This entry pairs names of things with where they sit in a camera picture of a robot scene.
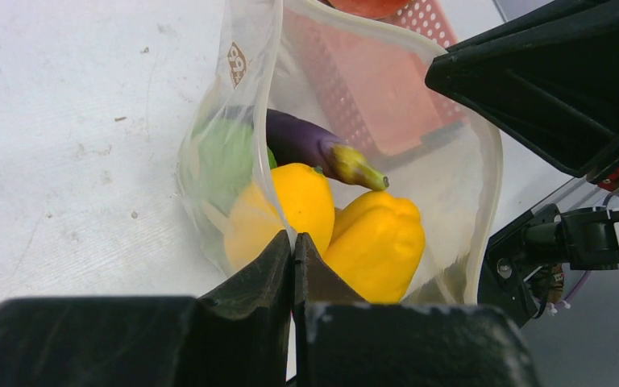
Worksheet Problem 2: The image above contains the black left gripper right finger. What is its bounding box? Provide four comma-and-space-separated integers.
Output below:
293, 233, 540, 386

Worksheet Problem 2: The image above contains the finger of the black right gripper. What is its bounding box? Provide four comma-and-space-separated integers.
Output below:
426, 1, 619, 178

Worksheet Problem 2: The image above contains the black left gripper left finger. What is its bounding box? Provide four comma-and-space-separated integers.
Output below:
0, 231, 293, 386

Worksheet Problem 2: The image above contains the yellow toy bell pepper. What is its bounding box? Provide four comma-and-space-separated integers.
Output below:
322, 191, 426, 303

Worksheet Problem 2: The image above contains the yellow toy lemon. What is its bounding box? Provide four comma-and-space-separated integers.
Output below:
223, 163, 335, 272

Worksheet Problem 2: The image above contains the green toy apple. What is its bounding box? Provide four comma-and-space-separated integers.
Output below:
190, 119, 256, 214

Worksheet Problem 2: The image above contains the purple toy eggplant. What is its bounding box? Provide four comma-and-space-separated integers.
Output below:
266, 109, 390, 191

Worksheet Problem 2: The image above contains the red watermelon slice toy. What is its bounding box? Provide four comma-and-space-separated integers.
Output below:
327, 0, 410, 19

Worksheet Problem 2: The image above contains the clear dotted zip top bag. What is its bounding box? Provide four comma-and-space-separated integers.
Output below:
177, 1, 502, 304

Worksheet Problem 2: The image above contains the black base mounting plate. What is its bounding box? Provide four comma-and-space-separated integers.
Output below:
477, 204, 559, 327

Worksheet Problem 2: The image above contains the pink perforated plastic basket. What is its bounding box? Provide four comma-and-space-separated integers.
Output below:
283, 1, 467, 158

